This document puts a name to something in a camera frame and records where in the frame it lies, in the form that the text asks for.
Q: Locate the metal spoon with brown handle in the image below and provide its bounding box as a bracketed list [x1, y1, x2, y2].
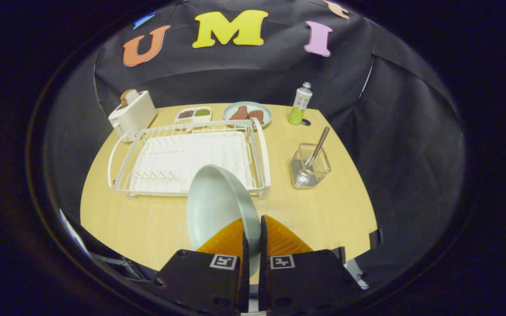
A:
[296, 126, 330, 185]

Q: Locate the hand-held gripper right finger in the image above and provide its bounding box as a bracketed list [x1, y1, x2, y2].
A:
[258, 215, 365, 314]

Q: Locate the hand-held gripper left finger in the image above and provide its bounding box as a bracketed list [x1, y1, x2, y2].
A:
[154, 218, 250, 314]

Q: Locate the light green plate with meat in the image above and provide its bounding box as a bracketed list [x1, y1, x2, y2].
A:
[223, 101, 273, 129]

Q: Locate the clear wire cutlery basket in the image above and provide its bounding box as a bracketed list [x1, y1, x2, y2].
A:
[290, 143, 331, 190]

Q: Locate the brown bread slice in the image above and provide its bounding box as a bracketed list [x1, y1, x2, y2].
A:
[119, 89, 140, 108]

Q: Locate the green drink bottle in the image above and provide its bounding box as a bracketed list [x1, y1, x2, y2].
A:
[288, 82, 313, 126]

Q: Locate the white wire dish rack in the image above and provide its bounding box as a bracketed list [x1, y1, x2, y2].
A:
[107, 118, 272, 200]

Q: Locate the white divided condiment tray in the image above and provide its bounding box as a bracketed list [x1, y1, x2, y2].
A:
[174, 106, 213, 131]

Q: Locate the white toaster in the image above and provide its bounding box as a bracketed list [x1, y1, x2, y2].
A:
[108, 90, 157, 142]

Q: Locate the black backdrop cloth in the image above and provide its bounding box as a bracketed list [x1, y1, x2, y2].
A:
[42, 0, 466, 286]

